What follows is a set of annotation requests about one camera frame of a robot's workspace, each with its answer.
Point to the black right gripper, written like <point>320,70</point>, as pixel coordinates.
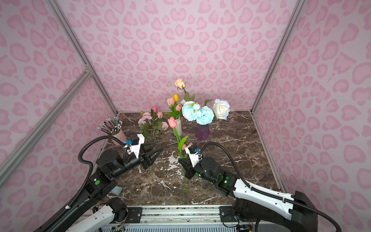
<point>189,167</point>

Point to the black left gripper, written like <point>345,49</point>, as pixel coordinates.
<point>143,158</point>

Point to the magenta rose stem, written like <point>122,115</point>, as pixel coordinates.
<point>157,124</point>

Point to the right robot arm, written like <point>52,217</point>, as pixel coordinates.
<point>255,202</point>

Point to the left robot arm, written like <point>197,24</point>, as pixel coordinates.
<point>111,164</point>

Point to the white ribbed vase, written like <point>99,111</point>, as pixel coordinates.
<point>179,127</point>

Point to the purple glass vase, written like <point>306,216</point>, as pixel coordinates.
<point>202,132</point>

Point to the pink pen cup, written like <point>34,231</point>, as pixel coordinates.
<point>113,127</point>

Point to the pink tulip bunch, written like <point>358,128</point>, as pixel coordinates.
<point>175,107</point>

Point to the teal carnation flower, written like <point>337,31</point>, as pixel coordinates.
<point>204,116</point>

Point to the small teal white flower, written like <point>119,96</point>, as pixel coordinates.
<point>191,111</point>

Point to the white cream rose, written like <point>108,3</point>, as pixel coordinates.
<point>221,109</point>

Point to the peach rose stem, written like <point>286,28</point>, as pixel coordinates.
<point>180,84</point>

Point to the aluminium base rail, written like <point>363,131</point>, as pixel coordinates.
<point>191,218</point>

